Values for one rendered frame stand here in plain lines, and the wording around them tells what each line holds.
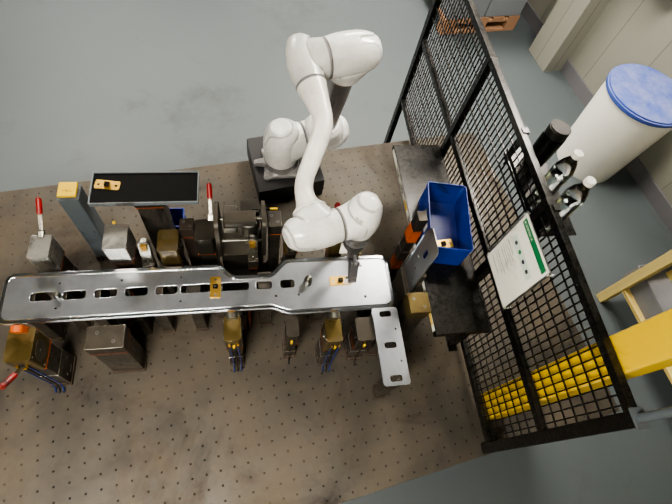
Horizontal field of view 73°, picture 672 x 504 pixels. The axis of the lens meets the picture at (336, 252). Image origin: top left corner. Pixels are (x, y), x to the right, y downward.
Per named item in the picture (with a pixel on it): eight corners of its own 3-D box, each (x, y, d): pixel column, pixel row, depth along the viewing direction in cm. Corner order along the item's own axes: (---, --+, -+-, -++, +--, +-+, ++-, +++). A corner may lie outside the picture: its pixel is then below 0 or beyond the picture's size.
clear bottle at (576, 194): (547, 225, 146) (585, 189, 128) (540, 208, 149) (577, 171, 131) (565, 225, 147) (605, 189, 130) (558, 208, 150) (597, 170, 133)
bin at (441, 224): (420, 262, 179) (431, 246, 168) (417, 198, 194) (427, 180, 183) (460, 266, 181) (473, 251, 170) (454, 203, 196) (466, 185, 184)
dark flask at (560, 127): (525, 172, 156) (554, 136, 140) (518, 155, 159) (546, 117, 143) (544, 171, 157) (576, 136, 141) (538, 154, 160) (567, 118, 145)
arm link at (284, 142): (259, 147, 215) (256, 115, 196) (296, 138, 220) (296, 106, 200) (270, 174, 210) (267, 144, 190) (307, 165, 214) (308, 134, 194)
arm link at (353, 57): (295, 130, 217) (337, 120, 222) (305, 161, 215) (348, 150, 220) (317, 23, 142) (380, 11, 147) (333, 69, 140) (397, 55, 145)
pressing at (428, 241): (408, 293, 176) (437, 253, 146) (402, 267, 181) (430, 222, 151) (409, 293, 176) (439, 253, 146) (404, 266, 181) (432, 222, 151)
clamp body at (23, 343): (48, 395, 169) (-2, 372, 137) (54, 358, 175) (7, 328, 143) (73, 392, 170) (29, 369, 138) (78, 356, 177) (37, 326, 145)
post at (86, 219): (96, 258, 196) (55, 201, 157) (98, 243, 199) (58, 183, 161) (115, 257, 197) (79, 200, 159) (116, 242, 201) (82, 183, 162)
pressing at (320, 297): (-7, 334, 149) (-10, 332, 147) (7, 272, 159) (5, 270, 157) (395, 307, 173) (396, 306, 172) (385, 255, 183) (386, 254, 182)
